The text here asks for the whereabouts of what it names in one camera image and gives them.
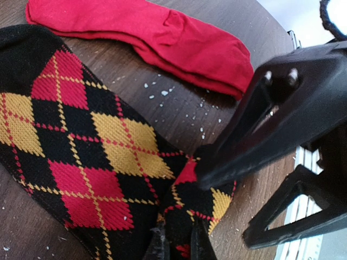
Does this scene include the black argyle sock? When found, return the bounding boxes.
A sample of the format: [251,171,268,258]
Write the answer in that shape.
[1,24,236,259]

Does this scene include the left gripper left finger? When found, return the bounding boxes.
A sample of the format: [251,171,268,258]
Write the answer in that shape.
[143,226,170,260]

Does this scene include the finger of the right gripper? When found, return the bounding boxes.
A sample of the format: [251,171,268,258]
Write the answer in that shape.
[195,42,346,190]
[242,165,346,249]

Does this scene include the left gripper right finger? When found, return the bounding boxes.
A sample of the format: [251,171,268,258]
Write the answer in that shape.
[190,218,217,260]

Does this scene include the aluminium front rail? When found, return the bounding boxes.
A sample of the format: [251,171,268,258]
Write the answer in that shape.
[275,146,347,260]

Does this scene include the red sock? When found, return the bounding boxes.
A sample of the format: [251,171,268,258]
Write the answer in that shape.
[25,1,253,100]

